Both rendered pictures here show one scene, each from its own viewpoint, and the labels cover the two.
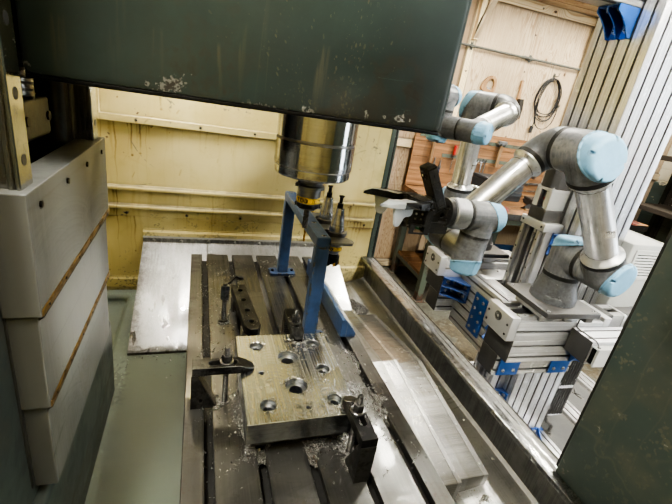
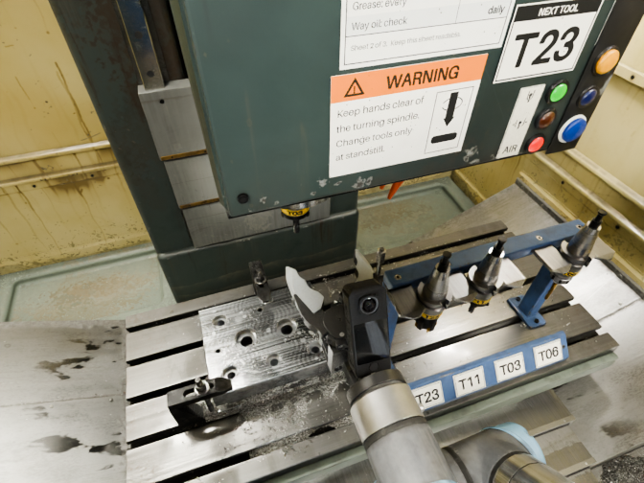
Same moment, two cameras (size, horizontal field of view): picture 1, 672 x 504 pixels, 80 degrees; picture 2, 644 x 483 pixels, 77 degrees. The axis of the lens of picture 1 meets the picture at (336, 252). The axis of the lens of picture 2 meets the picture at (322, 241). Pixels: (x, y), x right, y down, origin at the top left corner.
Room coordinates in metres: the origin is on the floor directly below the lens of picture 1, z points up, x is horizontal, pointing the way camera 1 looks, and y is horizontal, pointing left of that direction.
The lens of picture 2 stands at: (0.90, -0.46, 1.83)
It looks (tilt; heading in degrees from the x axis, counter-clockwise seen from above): 46 degrees down; 92
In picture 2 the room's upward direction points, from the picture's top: straight up
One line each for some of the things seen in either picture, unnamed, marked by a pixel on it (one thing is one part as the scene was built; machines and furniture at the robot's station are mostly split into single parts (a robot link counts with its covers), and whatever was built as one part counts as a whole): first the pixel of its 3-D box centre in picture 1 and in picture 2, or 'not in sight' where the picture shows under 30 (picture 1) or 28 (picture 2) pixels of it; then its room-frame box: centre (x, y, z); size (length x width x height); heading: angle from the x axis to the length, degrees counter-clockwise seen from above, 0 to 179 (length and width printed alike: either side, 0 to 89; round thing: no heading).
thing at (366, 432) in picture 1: (355, 427); (201, 397); (0.63, -0.10, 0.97); 0.13 x 0.03 x 0.15; 21
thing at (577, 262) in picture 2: not in sight; (575, 253); (1.40, 0.13, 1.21); 0.06 x 0.06 x 0.03
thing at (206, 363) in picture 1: (222, 375); (261, 287); (0.72, 0.20, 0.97); 0.13 x 0.03 x 0.15; 111
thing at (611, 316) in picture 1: (614, 319); not in sight; (1.42, -1.10, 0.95); 0.28 x 0.13 x 0.09; 108
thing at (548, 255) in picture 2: not in sight; (553, 260); (1.35, 0.11, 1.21); 0.07 x 0.05 x 0.01; 111
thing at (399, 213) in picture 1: (397, 213); (301, 299); (0.86, -0.12, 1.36); 0.09 x 0.03 x 0.06; 135
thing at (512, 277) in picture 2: not in sight; (507, 273); (1.25, 0.07, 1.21); 0.07 x 0.05 x 0.01; 111
